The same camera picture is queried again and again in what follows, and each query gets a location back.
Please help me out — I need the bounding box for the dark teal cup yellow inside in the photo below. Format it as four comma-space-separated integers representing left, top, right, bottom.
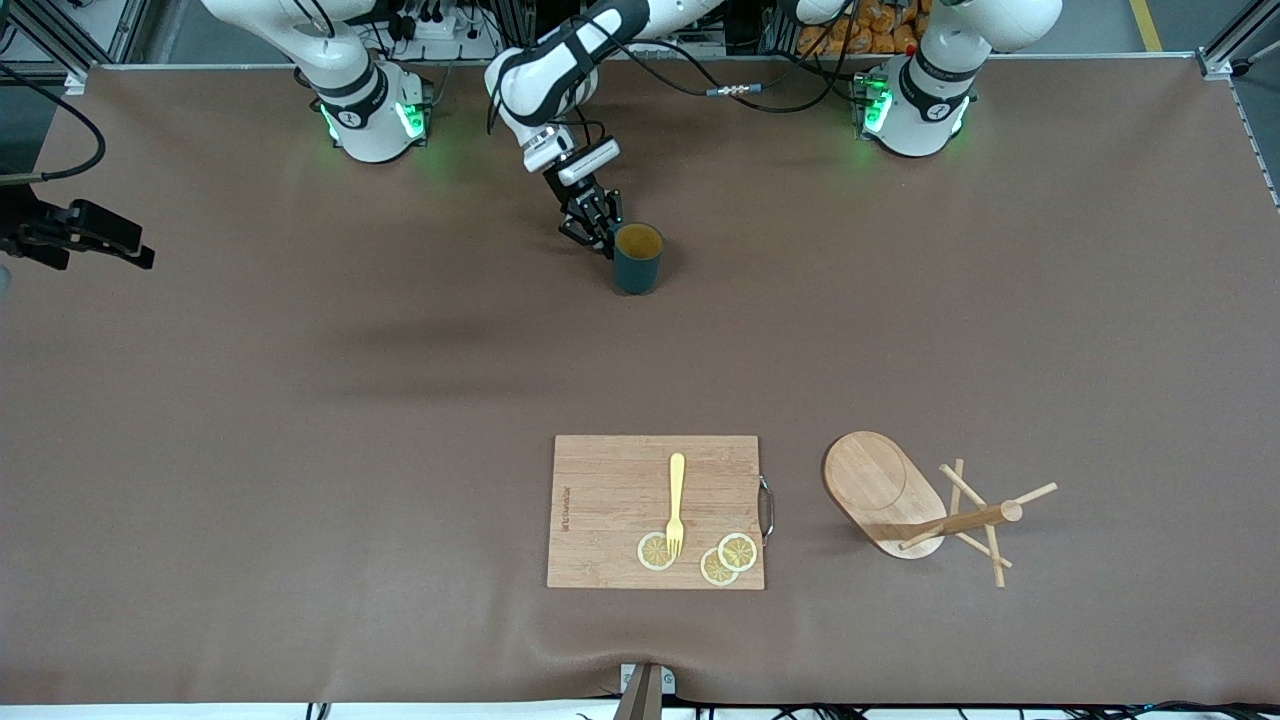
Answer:
610, 222, 664, 296

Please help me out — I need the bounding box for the wooden mug tree rack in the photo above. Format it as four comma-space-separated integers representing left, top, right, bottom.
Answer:
822, 430, 1059, 589

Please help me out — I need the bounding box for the brown table mat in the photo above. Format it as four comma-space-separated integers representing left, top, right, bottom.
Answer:
0, 55, 1280, 706

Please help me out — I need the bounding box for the white power strip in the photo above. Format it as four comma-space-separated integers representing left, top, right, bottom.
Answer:
388, 0, 471, 43

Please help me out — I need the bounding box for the yellow plastic fork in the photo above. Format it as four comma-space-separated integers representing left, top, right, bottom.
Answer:
665, 453, 687, 559

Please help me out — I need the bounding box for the orange packaged snacks heap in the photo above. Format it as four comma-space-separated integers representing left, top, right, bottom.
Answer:
795, 0, 923, 56

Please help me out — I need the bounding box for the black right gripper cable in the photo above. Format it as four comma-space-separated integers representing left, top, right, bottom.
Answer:
0, 60, 108, 183

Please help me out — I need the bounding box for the aluminium frame post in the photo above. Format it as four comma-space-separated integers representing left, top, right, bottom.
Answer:
1197, 0, 1280, 81
0, 0, 151, 91

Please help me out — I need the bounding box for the bamboo cutting board metal handle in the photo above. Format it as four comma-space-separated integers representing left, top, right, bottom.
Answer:
546, 434, 776, 591

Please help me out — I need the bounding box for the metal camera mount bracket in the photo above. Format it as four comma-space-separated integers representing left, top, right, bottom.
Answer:
612, 662, 677, 720

